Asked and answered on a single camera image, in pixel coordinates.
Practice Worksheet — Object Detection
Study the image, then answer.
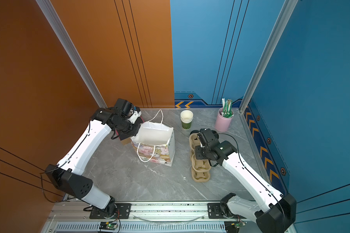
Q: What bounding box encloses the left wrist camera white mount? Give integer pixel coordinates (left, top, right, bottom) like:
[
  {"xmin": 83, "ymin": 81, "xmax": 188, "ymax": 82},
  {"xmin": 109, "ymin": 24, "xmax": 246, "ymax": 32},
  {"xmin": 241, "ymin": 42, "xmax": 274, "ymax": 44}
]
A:
[{"xmin": 129, "ymin": 107, "xmax": 141, "ymax": 124}]

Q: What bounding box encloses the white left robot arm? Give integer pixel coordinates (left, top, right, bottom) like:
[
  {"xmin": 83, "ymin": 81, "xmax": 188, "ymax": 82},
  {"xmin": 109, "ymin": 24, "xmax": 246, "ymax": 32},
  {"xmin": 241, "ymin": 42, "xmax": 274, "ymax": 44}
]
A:
[{"xmin": 44, "ymin": 99, "xmax": 143, "ymax": 218}]

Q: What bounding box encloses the pink straw holder cup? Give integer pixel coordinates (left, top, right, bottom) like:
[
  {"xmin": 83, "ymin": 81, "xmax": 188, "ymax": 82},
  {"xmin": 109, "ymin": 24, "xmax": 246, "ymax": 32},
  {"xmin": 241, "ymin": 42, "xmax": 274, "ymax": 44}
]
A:
[{"xmin": 214, "ymin": 108, "xmax": 234, "ymax": 132}]

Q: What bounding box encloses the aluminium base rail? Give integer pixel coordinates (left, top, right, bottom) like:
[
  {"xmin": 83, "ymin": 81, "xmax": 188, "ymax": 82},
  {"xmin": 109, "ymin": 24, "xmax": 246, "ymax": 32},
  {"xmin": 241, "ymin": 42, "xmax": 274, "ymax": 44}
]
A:
[{"xmin": 42, "ymin": 200, "xmax": 289, "ymax": 233}]

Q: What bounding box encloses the bundle of wrapped straws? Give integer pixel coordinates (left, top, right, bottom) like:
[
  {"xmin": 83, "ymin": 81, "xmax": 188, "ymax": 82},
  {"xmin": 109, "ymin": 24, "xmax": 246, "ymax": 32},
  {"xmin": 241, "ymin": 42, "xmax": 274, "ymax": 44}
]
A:
[{"xmin": 221, "ymin": 98, "xmax": 233, "ymax": 118}]

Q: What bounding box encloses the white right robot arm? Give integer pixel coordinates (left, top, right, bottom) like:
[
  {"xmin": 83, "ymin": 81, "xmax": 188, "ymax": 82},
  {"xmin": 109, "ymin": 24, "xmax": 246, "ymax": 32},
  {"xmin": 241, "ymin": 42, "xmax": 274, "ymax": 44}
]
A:
[{"xmin": 195, "ymin": 129, "xmax": 297, "ymax": 233}]

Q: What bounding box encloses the cardboard napkin box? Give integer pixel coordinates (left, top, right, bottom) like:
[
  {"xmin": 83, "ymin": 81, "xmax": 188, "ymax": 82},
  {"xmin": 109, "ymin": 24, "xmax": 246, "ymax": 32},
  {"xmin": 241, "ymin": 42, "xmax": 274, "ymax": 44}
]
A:
[{"xmin": 111, "ymin": 130, "xmax": 133, "ymax": 145}]

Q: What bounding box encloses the stack of pulp cup carriers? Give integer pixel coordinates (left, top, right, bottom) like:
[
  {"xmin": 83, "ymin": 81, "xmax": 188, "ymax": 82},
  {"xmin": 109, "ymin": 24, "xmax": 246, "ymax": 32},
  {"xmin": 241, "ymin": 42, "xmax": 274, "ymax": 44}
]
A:
[{"xmin": 190, "ymin": 151, "xmax": 211, "ymax": 183}]

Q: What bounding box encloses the single pulp cup carrier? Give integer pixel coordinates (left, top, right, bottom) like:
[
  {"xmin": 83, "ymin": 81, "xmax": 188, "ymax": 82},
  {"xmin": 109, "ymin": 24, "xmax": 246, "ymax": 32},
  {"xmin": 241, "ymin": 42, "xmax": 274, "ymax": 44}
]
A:
[{"xmin": 189, "ymin": 133, "xmax": 201, "ymax": 152}]

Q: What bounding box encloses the cartoon animal paper gift bag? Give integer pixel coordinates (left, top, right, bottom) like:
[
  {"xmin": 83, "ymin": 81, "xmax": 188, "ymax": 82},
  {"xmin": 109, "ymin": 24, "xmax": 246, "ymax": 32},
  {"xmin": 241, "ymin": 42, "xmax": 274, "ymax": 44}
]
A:
[{"xmin": 130, "ymin": 110, "xmax": 176, "ymax": 167}]

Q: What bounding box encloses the stack of green paper cups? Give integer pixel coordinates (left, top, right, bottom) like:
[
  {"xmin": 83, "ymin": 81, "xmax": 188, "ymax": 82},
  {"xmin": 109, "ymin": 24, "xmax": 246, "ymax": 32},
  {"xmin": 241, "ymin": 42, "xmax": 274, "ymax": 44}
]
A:
[{"xmin": 180, "ymin": 110, "xmax": 193, "ymax": 130}]

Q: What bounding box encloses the small green circuit board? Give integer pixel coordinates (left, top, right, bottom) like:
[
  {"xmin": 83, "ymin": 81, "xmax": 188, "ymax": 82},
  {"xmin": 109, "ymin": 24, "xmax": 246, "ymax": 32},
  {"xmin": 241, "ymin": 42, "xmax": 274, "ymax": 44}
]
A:
[{"xmin": 99, "ymin": 221, "xmax": 119, "ymax": 232}]

